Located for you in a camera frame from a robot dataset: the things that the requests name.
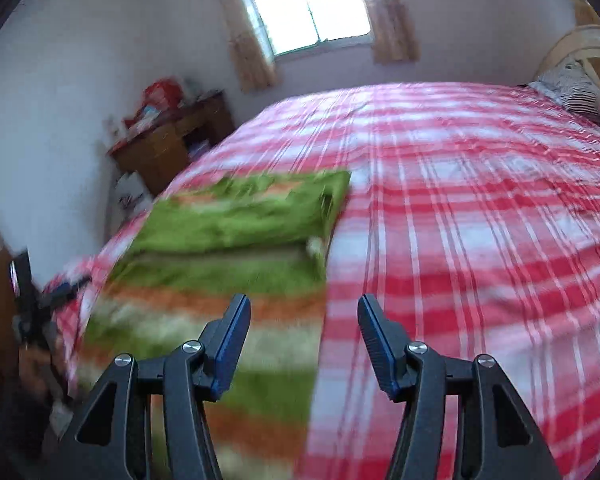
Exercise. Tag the striped pillow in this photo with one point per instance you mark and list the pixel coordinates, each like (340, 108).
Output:
(575, 87)

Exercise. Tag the green towel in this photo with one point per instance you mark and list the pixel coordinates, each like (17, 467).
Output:
(220, 230)

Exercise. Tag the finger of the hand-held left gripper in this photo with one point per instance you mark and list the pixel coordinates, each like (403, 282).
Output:
(72, 286)

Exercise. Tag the wooden desk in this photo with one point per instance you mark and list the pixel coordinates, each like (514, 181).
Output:
(165, 145)

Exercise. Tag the red box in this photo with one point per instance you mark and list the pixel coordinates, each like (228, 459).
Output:
(161, 92)

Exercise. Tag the white paper bag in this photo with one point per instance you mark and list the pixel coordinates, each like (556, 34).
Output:
(127, 199)

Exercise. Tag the wooden headboard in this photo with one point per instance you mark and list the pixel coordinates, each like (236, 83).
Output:
(572, 42)

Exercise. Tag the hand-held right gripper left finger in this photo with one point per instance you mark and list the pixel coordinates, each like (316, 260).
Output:
(227, 355)

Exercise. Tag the red plaid bed sheet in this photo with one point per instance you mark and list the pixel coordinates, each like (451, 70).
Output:
(470, 210)

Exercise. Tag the window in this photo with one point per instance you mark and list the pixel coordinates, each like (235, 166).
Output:
(305, 5)

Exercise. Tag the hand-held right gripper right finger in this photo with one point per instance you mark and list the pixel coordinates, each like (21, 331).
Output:
(380, 350)

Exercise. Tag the beige patterned curtain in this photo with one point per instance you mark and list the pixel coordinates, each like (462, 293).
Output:
(247, 35)
(392, 20)

